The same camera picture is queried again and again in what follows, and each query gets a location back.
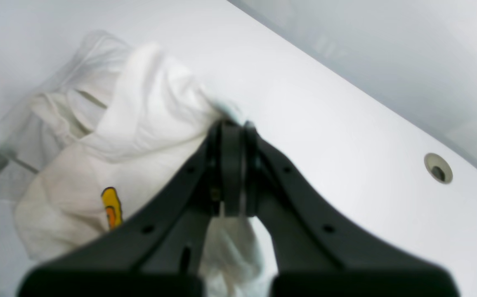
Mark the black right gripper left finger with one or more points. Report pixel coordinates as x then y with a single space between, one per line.
157 252

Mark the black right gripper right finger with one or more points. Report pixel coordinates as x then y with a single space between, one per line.
319 252

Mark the white printed t-shirt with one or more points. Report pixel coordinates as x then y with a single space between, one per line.
92 145

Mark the right table cable grommet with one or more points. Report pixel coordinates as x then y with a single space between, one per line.
438 168

